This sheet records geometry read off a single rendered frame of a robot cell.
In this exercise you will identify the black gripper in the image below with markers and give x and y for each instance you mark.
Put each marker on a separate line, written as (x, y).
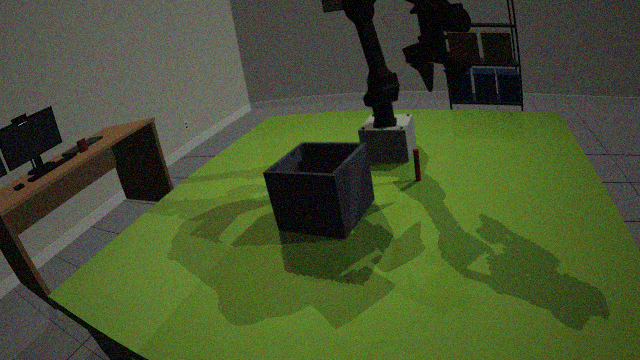
(455, 65)

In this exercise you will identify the dark red peg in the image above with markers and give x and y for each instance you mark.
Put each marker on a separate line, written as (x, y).
(417, 164)

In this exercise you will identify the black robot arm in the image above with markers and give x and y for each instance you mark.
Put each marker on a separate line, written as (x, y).
(383, 85)

